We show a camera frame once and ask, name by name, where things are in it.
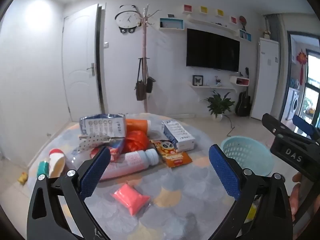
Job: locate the table tennis paddle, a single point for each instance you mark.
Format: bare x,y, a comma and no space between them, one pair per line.
242,20

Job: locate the teal plastic basket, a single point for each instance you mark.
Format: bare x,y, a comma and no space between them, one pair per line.
250,152

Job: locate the low white wall shelf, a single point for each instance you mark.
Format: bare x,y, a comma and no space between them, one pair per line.
212,86

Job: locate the pink coat rack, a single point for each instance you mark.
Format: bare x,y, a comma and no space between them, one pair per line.
144,45

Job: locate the white washing machine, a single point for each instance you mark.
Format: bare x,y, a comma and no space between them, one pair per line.
293,102

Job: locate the potted green plant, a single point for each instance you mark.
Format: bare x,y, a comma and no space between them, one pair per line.
220,103

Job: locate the small blue wall shelf box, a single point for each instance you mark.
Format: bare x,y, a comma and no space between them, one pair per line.
245,35

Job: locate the red white paper cup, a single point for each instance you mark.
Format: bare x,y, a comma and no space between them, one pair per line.
56,163

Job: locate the white blue box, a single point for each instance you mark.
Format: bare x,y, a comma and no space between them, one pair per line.
180,136

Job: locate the long white wall shelf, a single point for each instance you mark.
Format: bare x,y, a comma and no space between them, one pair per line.
212,24

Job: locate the orange plastic bag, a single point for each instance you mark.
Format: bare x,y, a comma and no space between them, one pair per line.
136,141

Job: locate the small shelf figurine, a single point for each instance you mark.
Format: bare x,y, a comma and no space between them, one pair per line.
218,81

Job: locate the black hanging bag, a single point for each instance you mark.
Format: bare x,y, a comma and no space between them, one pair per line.
149,85

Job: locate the panda wall clock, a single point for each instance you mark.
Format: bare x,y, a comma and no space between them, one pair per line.
126,18

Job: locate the blue framed wall shelf box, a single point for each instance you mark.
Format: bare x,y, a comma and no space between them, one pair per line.
172,24

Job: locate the small yellow toy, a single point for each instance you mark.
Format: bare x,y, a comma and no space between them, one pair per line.
22,178

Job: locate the round patterned rug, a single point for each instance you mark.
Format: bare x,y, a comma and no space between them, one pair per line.
175,192

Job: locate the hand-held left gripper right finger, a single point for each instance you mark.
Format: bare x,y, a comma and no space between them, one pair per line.
225,170

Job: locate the orange panda snack packet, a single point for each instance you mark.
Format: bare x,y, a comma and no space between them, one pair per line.
175,158

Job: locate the red white shelf box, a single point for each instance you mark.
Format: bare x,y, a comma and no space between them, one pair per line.
240,81

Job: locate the pink white bottle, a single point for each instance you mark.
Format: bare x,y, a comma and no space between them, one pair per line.
135,161

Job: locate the pink plastic packet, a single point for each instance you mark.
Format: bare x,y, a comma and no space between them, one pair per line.
130,197

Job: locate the black guitar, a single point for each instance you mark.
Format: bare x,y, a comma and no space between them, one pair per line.
243,106

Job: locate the polka dot paper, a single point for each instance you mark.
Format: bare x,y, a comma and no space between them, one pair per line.
92,141

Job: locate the yellow wall cube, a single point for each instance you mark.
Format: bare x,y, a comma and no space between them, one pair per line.
204,9
220,12

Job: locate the white refrigerator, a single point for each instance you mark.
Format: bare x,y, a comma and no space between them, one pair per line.
266,80

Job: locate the white door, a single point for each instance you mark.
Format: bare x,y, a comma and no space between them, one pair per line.
80,55

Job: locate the framed butterfly picture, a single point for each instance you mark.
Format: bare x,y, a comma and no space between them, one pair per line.
197,80

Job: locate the black wall television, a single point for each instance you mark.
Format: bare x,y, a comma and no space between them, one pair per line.
212,50

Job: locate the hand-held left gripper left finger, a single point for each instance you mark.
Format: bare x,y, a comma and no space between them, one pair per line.
96,172

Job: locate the red wall cube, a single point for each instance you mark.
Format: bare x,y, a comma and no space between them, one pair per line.
233,20
188,8

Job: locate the person's right hand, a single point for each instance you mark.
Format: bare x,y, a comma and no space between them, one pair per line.
296,197

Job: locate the orange white canister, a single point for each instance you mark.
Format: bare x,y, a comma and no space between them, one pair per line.
135,125

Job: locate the red knot decoration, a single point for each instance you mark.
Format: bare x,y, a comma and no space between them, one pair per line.
301,60

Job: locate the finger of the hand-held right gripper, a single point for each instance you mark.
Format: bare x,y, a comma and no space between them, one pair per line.
303,126
273,127

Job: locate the brown hanging bag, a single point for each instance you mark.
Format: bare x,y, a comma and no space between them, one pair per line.
140,90

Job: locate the red white packet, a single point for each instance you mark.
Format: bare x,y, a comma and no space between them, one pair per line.
114,152

